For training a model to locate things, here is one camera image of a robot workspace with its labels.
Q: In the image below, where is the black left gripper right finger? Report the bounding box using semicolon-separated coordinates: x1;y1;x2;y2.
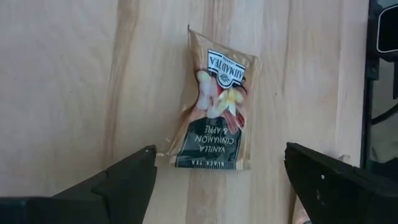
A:
284;142;398;224

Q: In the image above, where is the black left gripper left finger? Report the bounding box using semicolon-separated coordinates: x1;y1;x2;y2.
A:
51;144;158;224

